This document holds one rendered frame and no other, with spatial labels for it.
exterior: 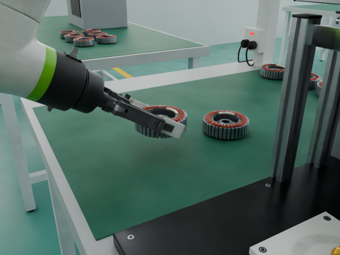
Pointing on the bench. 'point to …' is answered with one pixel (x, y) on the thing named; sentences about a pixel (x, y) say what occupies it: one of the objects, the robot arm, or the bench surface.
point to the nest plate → (303, 238)
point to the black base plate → (238, 216)
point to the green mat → (168, 150)
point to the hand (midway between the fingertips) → (160, 120)
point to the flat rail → (325, 36)
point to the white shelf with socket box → (262, 34)
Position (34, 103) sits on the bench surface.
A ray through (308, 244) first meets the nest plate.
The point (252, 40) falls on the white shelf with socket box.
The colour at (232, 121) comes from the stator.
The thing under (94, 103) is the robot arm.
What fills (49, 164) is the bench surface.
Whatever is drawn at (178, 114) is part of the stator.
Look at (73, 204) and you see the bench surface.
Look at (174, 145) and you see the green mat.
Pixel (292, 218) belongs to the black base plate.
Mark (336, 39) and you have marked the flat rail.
